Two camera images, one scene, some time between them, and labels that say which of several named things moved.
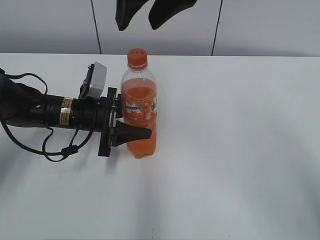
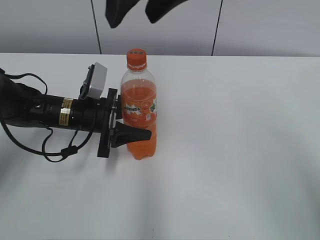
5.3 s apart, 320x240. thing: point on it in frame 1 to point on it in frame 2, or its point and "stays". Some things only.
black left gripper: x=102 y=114 stays
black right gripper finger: x=125 y=11 to x=116 y=10
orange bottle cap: x=137 y=59 stays
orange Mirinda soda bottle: x=139 y=102 stays
